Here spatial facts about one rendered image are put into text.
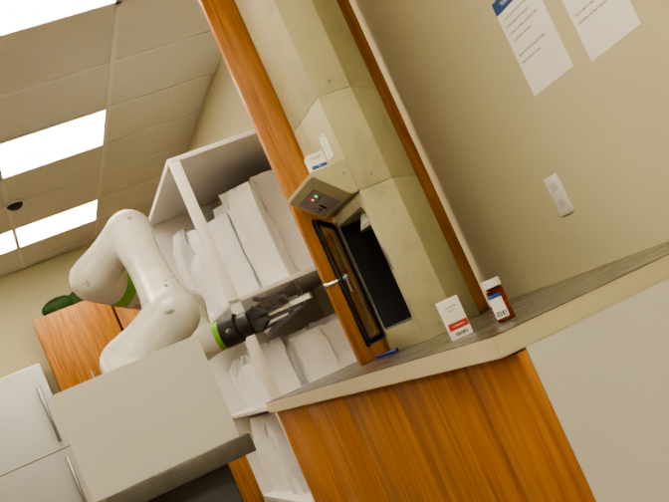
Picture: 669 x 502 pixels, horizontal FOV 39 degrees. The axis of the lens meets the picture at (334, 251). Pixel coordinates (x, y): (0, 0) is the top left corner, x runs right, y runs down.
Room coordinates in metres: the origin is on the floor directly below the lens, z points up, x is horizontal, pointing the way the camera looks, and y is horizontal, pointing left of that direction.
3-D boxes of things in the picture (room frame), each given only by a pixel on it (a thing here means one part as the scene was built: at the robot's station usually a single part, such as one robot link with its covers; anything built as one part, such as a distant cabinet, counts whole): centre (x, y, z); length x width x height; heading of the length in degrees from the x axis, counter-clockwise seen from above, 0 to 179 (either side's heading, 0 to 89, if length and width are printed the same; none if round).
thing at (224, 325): (2.87, 0.38, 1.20); 0.12 x 0.06 x 0.09; 170
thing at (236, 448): (2.14, 0.52, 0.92); 0.32 x 0.32 x 0.04; 16
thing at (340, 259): (2.86, 0.00, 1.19); 0.30 x 0.01 x 0.40; 170
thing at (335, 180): (2.85, -0.03, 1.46); 0.32 x 0.11 x 0.10; 19
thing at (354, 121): (2.91, -0.20, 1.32); 0.32 x 0.25 x 0.77; 19
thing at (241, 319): (2.86, 0.31, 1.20); 0.09 x 0.07 x 0.08; 80
